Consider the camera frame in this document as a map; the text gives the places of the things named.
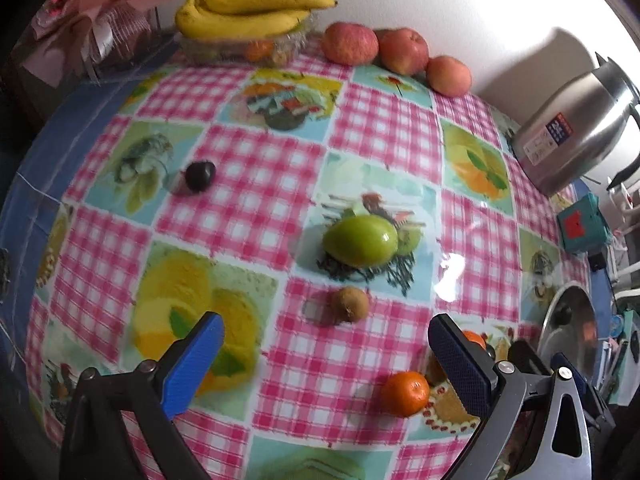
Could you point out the red apple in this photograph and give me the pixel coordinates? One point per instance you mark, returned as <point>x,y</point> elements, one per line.
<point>448,76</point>
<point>404,50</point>
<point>349,42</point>

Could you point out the brown kiwi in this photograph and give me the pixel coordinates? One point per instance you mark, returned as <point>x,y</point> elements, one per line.
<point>350,304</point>

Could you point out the dark plum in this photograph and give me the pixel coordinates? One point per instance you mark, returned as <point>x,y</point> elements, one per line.
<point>200,176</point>

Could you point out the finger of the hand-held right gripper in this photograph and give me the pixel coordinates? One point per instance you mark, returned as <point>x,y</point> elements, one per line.
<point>525,358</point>
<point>587,387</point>

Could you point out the small black box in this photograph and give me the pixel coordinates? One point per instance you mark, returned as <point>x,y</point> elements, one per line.
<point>597,261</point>

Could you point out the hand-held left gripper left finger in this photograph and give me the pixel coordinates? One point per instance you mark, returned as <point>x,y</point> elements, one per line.
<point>192,360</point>

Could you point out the small tangerine in container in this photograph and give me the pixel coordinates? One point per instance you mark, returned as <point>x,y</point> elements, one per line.
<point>260,51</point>

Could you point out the stainless steel thermos jug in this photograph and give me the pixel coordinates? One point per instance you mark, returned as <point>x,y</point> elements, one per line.
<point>575,125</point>

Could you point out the stainless steel plate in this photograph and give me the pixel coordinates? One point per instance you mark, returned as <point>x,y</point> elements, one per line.
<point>565,325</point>

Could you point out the teal box with red label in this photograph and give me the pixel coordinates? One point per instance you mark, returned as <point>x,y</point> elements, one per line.
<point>582,222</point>

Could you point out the pink flower bouquet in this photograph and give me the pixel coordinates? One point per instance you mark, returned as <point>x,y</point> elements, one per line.
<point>85,5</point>

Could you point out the green mango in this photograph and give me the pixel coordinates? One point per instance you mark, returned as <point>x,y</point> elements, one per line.
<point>361,242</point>

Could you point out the clear plastic container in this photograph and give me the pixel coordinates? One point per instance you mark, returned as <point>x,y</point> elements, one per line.
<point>282,49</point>

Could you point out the pink checked printed tablecloth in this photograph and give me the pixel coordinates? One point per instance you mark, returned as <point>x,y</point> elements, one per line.
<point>260,200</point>

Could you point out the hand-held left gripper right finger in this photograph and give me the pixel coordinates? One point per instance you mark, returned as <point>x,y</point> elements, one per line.
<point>455,360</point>

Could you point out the yellow banana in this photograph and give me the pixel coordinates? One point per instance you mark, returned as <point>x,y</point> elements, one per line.
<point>230,26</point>
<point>300,15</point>
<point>265,0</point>

